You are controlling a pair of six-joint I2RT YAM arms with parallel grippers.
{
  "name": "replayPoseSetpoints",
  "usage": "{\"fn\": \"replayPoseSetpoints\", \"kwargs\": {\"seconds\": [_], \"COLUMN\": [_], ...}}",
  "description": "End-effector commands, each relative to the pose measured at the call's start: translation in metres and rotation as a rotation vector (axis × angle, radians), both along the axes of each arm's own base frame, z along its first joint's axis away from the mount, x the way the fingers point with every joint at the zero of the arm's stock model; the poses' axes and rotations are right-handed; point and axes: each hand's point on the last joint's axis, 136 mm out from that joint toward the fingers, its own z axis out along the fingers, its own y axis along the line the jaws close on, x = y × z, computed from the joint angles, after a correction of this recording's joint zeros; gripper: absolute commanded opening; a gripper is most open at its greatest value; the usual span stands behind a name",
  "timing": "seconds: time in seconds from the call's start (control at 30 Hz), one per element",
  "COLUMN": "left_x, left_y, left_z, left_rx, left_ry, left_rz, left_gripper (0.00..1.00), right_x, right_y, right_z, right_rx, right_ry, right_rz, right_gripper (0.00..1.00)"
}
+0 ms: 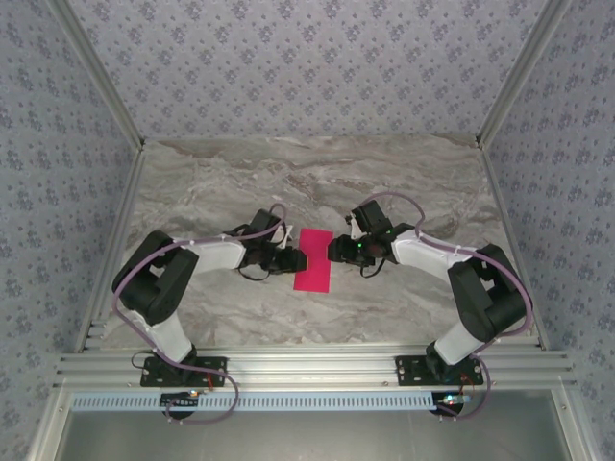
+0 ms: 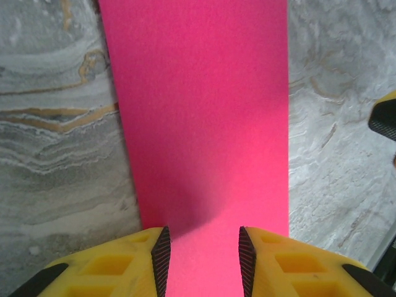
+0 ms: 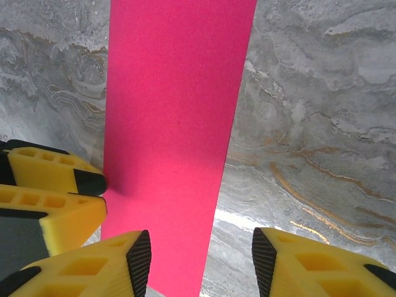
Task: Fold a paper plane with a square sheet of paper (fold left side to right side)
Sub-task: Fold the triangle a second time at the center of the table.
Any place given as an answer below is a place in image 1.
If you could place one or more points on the pink paper sheet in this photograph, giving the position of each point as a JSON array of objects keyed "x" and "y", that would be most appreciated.
[{"x": 314, "y": 278}]

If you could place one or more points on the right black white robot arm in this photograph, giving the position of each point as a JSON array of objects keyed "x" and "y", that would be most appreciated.
[{"x": 495, "y": 298}]

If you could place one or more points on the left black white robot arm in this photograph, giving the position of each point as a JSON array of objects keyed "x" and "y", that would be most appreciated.
[{"x": 158, "y": 288}]

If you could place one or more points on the grey metal sheet panel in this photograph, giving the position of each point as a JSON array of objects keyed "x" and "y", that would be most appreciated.
[{"x": 307, "y": 437}]

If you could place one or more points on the small black electronics board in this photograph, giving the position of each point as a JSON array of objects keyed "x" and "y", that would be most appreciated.
[
  {"x": 178, "y": 399},
  {"x": 449, "y": 399}
]

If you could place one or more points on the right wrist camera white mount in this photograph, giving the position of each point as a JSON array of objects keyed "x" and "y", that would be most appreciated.
[{"x": 353, "y": 229}]

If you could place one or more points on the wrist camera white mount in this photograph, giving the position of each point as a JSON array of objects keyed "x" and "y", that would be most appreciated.
[
  {"x": 283, "y": 236},
  {"x": 353, "y": 229}
]

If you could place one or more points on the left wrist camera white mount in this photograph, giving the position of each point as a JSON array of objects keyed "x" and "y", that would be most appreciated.
[{"x": 283, "y": 236}]

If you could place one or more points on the aluminium mounting rail beam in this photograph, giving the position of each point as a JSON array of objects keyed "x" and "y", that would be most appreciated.
[{"x": 307, "y": 370}]

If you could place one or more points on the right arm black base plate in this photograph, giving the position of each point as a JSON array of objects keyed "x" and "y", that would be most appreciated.
[{"x": 406, "y": 372}]

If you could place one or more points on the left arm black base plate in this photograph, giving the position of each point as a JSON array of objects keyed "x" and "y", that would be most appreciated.
[{"x": 154, "y": 379}]

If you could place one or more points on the aluminium frame post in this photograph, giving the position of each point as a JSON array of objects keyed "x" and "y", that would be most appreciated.
[
  {"x": 100, "y": 72},
  {"x": 519, "y": 72}
]

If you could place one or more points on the short aluminium frame beam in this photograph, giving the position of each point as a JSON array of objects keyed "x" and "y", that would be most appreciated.
[
  {"x": 48, "y": 427},
  {"x": 574, "y": 427}
]

